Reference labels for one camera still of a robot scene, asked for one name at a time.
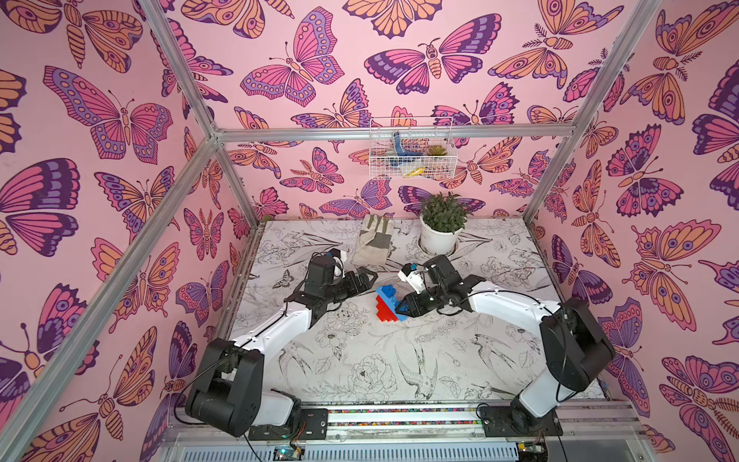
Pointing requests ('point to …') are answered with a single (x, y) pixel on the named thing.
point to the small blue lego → (389, 291)
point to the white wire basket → (413, 148)
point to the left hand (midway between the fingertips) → (371, 278)
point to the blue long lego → (380, 292)
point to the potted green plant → (443, 218)
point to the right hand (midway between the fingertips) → (401, 305)
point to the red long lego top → (384, 313)
